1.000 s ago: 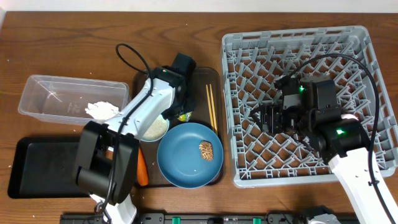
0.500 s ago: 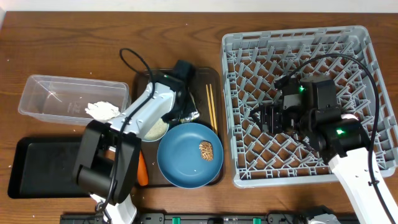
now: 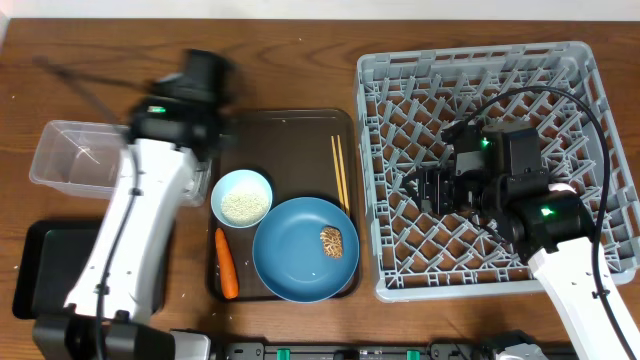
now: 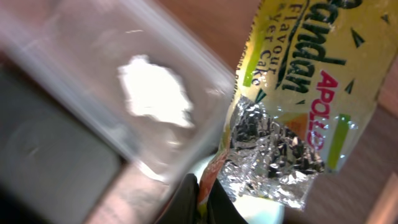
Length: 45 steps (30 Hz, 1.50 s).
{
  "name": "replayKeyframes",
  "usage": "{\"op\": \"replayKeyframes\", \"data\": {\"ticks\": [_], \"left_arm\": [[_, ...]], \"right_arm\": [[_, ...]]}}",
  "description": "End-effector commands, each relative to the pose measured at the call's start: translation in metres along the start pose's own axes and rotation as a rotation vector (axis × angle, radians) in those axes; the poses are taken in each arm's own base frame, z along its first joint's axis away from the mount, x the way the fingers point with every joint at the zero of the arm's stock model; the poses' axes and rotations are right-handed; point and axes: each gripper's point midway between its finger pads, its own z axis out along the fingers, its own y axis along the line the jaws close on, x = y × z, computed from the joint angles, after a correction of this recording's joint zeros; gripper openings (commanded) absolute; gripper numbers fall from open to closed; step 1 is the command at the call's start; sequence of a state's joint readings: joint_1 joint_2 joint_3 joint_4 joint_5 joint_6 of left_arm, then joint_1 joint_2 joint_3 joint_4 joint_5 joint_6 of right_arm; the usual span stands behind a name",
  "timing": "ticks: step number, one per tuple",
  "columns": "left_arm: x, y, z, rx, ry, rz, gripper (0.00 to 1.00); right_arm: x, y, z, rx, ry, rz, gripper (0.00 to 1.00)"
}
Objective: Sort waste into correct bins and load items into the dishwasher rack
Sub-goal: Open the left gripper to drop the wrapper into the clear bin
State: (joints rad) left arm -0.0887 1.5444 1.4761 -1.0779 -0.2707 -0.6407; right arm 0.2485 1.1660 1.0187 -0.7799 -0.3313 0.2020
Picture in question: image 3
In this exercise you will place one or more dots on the grey dishwasher rack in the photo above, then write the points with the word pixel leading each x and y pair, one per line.
pixel 405 99

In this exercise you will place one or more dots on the wooden chopstick right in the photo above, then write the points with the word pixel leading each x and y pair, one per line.
pixel 343 174

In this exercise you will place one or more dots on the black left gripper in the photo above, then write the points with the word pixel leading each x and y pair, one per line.
pixel 201 70

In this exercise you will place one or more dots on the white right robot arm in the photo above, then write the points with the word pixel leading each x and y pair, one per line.
pixel 497 172

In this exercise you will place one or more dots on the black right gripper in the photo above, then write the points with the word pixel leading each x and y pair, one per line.
pixel 435 183

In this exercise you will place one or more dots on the orange carrot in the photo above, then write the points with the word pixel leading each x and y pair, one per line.
pixel 227 272

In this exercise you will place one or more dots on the wooden chopstick left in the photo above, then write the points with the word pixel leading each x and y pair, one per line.
pixel 337 174

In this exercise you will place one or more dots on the light blue rice bowl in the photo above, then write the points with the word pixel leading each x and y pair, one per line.
pixel 241 198

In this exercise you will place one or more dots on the brown serving tray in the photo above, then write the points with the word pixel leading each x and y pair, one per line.
pixel 292 149

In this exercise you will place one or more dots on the pink cup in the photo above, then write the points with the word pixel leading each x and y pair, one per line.
pixel 561 189

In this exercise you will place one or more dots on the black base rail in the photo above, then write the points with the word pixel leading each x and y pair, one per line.
pixel 513 345

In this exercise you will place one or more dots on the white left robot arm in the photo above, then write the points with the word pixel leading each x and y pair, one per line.
pixel 179 124

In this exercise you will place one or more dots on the brown shiitake mushroom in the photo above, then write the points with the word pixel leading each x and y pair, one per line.
pixel 332 242

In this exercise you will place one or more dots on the clear plastic bin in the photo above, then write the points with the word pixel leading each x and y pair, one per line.
pixel 92 160

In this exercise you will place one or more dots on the wooden chopstick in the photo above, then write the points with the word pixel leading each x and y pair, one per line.
pixel 343 174
pixel 337 174

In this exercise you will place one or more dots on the black plastic bin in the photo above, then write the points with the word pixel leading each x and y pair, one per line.
pixel 54 256

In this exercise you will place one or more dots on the large blue plate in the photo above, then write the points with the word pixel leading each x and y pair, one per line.
pixel 288 254

